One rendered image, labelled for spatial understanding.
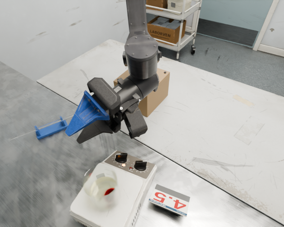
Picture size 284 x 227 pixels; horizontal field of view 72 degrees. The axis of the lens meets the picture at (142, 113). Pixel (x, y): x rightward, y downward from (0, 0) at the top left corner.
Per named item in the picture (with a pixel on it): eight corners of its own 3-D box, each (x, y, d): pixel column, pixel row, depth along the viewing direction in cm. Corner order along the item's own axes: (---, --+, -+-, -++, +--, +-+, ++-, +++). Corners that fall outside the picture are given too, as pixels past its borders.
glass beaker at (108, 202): (85, 204, 40) (74, 187, 34) (103, 178, 44) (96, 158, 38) (113, 221, 38) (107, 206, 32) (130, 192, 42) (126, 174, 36)
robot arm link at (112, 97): (124, 53, 32) (149, 78, 32) (123, 96, 50) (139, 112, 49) (84, 82, 30) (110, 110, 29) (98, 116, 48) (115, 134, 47)
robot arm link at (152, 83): (148, 75, 48) (147, 48, 40) (164, 89, 46) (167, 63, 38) (127, 93, 46) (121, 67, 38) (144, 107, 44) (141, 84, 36)
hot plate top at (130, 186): (99, 162, 47) (99, 161, 47) (144, 181, 44) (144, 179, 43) (68, 211, 40) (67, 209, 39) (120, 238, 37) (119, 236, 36)
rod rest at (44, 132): (66, 121, 68) (62, 114, 65) (68, 127, 66) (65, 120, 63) (36, 133, 64) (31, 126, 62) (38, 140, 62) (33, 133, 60)
